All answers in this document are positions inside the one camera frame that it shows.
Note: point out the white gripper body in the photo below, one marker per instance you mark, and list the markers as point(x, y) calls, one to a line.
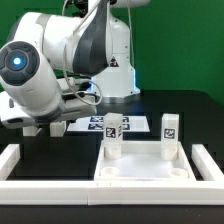
point(13, 117)

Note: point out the white square table top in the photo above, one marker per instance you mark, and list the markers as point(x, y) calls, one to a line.
point(142, 161)

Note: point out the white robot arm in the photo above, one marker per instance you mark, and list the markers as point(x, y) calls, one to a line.
point(55, 68)

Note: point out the white U-shaped obstacle fence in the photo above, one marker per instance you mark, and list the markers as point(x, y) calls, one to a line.
point(208, 191)

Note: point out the white AprilTag base plate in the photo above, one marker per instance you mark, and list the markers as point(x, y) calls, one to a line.
point(95, 124)

